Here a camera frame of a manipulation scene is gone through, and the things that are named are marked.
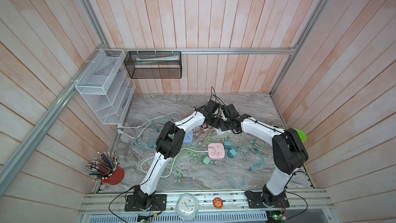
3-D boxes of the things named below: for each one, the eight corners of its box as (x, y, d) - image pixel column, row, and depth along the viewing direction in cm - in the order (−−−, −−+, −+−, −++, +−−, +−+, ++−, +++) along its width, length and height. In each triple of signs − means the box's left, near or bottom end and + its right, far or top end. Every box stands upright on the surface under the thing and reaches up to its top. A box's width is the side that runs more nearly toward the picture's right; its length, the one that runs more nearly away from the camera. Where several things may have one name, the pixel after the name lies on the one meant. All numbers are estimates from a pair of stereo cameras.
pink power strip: (208, 160, 88) (208, 157, 85) (207, 146, 94) (208, 143, 90) (224, 160, 88) (225, 157, 85) (223, 146, 94) (224, 143, 90)
